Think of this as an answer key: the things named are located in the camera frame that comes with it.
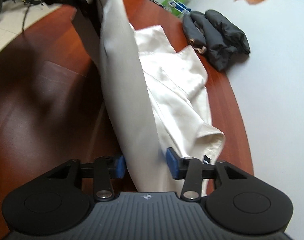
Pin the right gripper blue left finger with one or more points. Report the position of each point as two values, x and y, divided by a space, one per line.
102 171

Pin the green and blue bag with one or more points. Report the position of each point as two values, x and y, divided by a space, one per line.
175 7

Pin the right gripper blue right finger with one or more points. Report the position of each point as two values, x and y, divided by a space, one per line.
192 171

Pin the white cream garment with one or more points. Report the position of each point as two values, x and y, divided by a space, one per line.
156 99

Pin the dark grey folded jacket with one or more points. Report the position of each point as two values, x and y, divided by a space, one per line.
213 35

